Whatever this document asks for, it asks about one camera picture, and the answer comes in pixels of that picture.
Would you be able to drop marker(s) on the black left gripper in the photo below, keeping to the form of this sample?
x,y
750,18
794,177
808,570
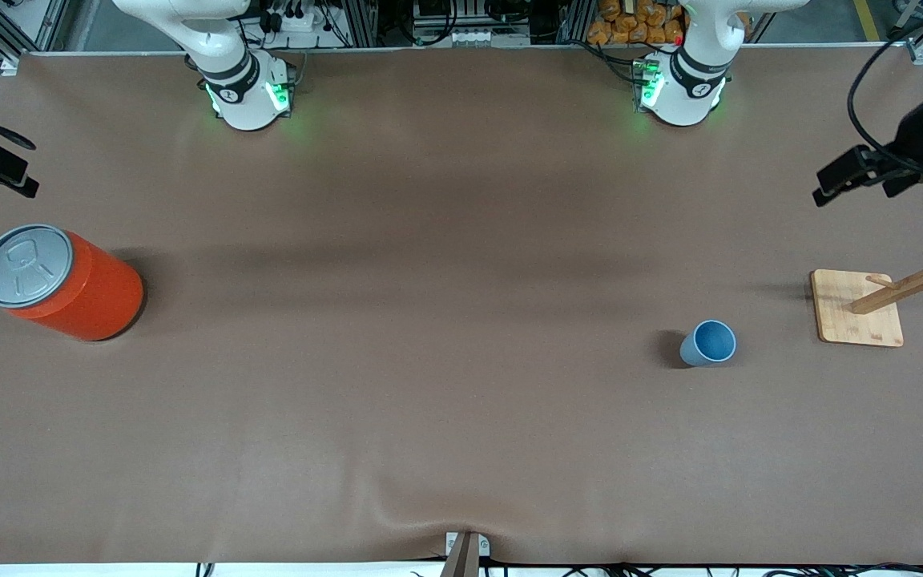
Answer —
x,y
916,135

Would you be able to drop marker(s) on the blue plastic cup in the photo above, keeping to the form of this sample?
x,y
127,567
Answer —
x,y
710,343

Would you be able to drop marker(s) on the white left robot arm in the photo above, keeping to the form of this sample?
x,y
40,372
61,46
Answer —
x,y
682,108

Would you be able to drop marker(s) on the wooden mug tree rack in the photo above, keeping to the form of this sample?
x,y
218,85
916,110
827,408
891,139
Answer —
x,y
854,312

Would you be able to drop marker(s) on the red can with grey lid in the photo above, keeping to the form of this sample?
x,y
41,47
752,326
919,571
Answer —
x,y
93,296

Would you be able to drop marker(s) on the orange snack bags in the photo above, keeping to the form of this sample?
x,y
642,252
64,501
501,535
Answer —
x,y
630,24

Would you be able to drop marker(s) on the white power strip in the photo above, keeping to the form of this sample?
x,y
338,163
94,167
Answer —
x,y
297,20

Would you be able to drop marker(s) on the white socket bar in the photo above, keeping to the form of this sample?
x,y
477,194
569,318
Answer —
x,y
477,36

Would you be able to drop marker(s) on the brown table mat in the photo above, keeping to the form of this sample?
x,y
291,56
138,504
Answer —
x,y
429,200

